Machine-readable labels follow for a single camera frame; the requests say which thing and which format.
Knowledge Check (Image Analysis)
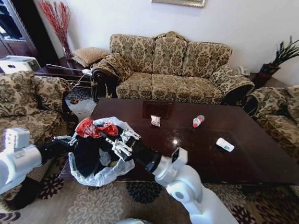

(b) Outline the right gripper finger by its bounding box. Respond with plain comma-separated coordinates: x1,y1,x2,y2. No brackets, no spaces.
104,137,135,158
120,129,141,143

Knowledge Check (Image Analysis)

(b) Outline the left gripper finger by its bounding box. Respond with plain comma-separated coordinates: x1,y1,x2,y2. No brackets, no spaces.
52,135,78,148

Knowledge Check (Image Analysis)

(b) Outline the red wrapper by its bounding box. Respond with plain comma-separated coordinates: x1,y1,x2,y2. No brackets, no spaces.
74,116,121,142

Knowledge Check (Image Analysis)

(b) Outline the black bin with white liner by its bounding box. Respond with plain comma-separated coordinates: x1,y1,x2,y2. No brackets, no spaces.
65,113,139,190

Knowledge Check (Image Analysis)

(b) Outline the small white snack packet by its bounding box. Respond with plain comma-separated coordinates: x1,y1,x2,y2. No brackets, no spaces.
149,114,163,128

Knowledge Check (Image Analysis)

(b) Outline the patterned floral rug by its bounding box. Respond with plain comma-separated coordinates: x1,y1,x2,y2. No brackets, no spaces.
0,154,299,224

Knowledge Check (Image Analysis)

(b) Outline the floral armchair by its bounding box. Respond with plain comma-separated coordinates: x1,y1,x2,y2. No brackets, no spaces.
0,66,77,163
240,80,299,173

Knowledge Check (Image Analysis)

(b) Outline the plastic bottle with red label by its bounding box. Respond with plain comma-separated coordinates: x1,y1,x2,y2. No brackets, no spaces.
191,114,206,130

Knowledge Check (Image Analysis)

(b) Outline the dark wooden side table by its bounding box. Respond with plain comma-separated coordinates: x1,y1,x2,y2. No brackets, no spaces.
33,54,95,87
245,71,296,92

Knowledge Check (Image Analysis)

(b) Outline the floral three-seat sofa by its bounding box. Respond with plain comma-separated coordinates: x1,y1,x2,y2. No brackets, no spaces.
89,24,259,117

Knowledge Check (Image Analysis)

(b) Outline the white cup with green print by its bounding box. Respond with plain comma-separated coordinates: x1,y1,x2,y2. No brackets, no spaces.
215,136,236,154

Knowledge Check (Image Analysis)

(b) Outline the brown woven cushion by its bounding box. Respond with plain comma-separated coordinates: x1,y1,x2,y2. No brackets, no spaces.
71,45,110,70

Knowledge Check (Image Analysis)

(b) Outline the white box appliance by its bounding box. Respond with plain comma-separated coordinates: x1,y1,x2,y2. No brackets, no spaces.
0,54,43,77

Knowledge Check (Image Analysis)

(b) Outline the red branch decoration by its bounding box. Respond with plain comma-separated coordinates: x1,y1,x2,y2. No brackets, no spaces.
33,0,79,60

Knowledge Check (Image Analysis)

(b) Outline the dark wooden cabinet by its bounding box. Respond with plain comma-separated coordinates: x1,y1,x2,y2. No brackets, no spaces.
0,0,63,79

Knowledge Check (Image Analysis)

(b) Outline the green potted plant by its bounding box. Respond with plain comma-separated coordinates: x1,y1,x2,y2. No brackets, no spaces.
253,32,299,89

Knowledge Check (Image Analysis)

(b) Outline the white cable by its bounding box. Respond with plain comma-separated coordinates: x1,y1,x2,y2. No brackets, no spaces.
43,63,94,90

